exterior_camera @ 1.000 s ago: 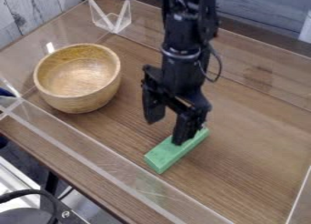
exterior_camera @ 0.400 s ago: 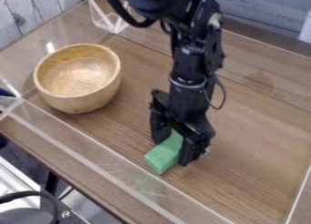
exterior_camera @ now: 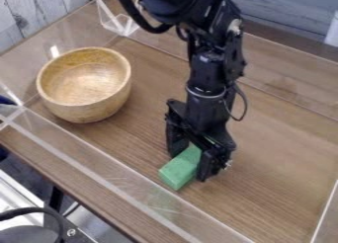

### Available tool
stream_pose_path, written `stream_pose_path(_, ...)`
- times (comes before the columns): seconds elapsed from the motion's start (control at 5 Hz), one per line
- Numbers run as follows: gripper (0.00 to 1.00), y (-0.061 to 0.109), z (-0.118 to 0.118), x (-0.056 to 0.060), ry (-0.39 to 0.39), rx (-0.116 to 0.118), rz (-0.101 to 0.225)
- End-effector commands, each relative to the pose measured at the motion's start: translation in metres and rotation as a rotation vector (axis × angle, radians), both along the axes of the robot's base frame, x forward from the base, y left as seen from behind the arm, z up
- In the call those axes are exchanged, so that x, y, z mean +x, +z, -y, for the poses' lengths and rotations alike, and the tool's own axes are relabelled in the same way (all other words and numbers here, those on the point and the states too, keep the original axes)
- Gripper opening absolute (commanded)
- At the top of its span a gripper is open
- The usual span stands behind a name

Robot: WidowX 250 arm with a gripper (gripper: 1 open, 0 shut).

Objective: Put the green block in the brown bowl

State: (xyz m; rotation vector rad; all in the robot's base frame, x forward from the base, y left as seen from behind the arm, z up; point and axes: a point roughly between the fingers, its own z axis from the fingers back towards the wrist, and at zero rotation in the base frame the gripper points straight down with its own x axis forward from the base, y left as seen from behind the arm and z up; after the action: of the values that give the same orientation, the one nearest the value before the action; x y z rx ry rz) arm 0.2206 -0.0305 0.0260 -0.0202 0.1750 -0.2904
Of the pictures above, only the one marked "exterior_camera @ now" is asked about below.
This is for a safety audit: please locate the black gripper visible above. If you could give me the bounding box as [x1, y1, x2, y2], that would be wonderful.
[165, 91, 236, 182]

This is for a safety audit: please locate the green rectangular block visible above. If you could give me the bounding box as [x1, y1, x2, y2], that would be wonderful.
[159, 145, 200, 191]

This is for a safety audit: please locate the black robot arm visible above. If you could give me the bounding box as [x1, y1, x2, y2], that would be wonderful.
[119, 0, 247, 182]

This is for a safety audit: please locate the brown wooden bowl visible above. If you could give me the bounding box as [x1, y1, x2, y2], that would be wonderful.
[36, 46, 132, 123]

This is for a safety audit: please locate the black table leg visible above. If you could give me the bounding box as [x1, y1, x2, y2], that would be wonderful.
[49, 187, 64, 211]

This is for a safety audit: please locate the clear acrylic barrier wall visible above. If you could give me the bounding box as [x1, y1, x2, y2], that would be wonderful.
[0, 3, 338, 243]

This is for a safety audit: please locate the black metal bracket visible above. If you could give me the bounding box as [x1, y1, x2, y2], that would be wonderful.
[43, 204, 97, 243]

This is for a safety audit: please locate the black cable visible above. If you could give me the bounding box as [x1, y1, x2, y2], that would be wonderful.
[0, 206, 63, 243]

